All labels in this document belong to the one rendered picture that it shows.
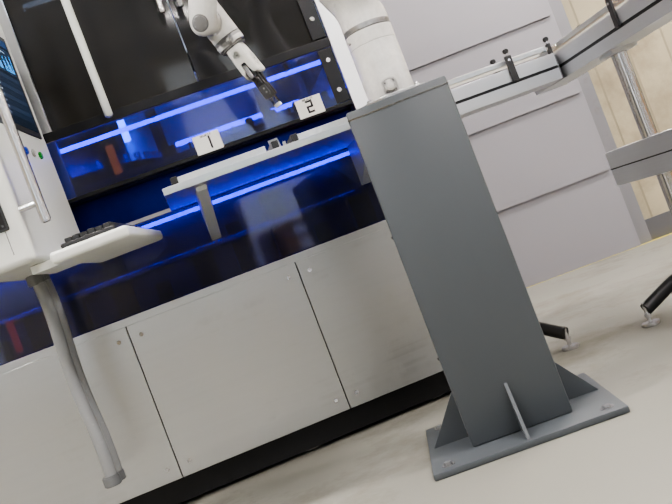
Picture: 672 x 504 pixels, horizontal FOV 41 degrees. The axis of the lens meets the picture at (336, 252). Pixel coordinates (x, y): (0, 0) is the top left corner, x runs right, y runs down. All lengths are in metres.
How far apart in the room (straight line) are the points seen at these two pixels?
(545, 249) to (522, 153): 0.54
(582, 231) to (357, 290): 2.47
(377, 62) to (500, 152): 2.87
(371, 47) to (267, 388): 1.13
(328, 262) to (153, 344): 0.59
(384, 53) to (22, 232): 0.97
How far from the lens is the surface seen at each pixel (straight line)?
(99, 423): 2.61
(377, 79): 2.20
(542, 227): 5.04
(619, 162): 3.13
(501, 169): 5.02
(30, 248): 2.26
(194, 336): 2.77
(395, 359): 2.83
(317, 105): 2.85
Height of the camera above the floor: 0.56
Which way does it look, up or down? level
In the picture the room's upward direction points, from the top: 21 degrees counter-clockwise
